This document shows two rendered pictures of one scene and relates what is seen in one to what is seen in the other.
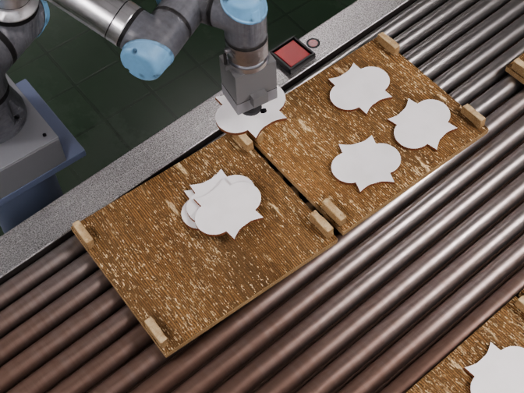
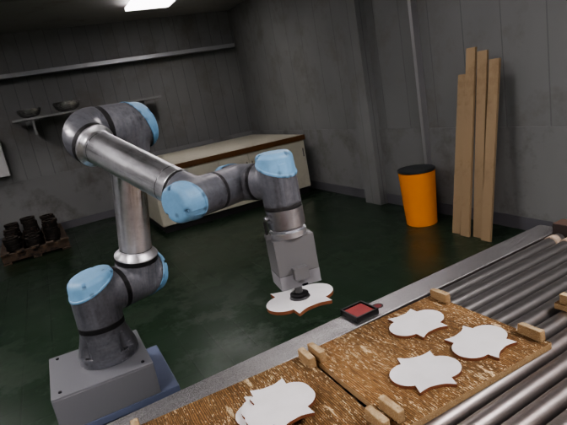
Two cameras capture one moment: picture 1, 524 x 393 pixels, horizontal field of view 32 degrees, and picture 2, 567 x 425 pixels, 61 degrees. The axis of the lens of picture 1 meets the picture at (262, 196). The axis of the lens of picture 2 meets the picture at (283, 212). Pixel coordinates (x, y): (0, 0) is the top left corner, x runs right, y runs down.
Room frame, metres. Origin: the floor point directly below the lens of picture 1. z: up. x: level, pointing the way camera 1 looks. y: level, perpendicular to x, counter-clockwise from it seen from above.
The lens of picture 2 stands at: (0.21, -0.15, 1.55)
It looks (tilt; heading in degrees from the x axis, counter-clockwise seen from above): 14 degrees down; 11
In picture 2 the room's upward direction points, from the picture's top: 10 degrees counter-clockwise
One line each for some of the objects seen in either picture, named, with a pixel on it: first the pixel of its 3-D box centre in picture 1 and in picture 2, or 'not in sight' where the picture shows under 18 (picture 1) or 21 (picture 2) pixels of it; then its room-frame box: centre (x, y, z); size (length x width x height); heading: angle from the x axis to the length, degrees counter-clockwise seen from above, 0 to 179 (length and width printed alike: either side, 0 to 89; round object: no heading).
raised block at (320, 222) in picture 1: (321, 224); (377, 418); (0.97, -0.12, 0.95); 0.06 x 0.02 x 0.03; 34
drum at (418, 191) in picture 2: not in sight; (418, 196); (5.05, -0.64, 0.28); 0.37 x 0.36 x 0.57; 35
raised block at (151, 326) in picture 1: (156, 332); not in sight; (0.75, 0.21, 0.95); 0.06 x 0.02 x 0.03; 34
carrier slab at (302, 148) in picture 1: (362, 129); (421, 350); (1.21, -0.22, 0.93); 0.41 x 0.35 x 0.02; 126
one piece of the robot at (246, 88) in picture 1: (249, 79); (293, 256); (1.11, 0.01, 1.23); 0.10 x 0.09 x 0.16; 26
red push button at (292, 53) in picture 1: (292, 54); (359, 312); (1.44, -0.09, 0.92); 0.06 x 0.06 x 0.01; 38
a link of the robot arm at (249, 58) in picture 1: (245, 45); (283, 218); (1.12, 0.02, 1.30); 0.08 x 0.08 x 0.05
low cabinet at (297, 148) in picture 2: not in sight; (215, 177); (7.28, 2.10, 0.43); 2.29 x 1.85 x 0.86; 125
